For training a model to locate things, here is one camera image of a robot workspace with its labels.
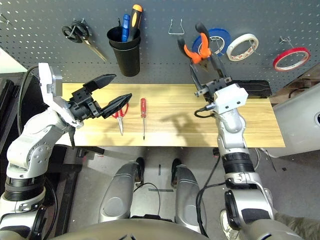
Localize red clear handled screwdriver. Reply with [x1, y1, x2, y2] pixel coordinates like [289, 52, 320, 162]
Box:
[140, 97, 147, 141]

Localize flat black plastic case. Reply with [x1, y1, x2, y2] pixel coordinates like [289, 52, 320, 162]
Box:
[229, 79, 272, 99]

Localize red handled scissors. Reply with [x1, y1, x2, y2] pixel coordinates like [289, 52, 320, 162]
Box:
[111, 102, 130, 137]

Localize black plastic cup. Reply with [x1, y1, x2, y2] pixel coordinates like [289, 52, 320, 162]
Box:
[106, 26, 142, 78]

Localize thin red tape roll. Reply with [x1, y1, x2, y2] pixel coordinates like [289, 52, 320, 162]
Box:
[272, 47, 311, 73]

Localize black box below torso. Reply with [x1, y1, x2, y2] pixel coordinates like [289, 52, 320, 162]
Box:
[131, 214, 173, 222]

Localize olive trouser leg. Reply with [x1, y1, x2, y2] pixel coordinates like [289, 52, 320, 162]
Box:
[272, 212, 320, 240]

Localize grey sneaker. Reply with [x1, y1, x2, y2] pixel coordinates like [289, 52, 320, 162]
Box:
[219, 209, 238, 240]

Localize black floor cable loop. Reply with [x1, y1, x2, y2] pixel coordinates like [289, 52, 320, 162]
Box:
[133, 182, 161, 218]

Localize silver robot left leg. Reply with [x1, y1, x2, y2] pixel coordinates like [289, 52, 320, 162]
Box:
[98, 157, 146, 223]

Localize silver robot right leg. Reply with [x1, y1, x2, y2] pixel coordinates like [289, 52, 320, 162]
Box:
[171, 157, 208, 235]

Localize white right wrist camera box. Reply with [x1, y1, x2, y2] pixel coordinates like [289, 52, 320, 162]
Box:
[213, 83, 249, 115]

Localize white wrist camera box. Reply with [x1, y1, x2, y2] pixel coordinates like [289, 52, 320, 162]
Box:
[213, 83, 249, 115]
[38, 62, 85, 129]

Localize grey metal pegboard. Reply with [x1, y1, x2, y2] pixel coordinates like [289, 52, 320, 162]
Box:
[0, 0, 320, 93]

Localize wire pliers holder hook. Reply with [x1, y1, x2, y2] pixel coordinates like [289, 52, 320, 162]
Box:
[168, 18, 185, 35]

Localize orange black needle nose pliers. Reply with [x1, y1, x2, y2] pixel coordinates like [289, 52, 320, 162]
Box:
[176, 21, 213, 73]

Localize silver robot leg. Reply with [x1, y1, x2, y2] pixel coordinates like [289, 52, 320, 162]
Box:
[98, 157, 146, 223]
[171, 157, 208, 235]

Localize black handled scissors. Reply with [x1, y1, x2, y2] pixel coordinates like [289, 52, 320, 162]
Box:
[61, 18, 108, 62]

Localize white tape roll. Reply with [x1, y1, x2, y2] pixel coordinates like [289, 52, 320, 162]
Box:
[226, 33, 260, 62]

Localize white rounded machine housing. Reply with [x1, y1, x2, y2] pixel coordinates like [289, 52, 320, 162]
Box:
[272, 87, 320, 158]

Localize silver single pegboard hook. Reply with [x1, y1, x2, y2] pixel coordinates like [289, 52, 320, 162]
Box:
[279, 36, 296, 50]

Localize orange black handled screwdriver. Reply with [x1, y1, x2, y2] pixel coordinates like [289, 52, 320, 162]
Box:
[126, 4, 143, 42]

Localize large black tool case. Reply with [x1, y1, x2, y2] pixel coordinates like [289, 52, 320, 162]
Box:
[0, 79, 15, 151]

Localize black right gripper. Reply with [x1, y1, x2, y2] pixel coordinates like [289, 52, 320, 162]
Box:
[189, 53, 234, 100]

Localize blue handled screwdriver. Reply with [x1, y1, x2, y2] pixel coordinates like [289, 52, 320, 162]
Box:
[121, 13, 131, 43]

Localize silver double pegboard hook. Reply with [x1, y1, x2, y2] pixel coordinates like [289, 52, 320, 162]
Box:
[0, 12, 12, 26]

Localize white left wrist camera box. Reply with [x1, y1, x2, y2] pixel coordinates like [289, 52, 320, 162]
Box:
[38, 62, 85, 129]

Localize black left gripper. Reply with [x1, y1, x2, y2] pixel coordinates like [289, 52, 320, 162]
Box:
[66, 73, 133, 120]

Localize white floor cables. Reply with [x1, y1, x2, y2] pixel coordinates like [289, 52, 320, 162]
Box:
[254, 147, 277, 172]

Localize blue tape roll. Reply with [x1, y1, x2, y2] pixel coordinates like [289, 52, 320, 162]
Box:
[191, 27, 232, 57]

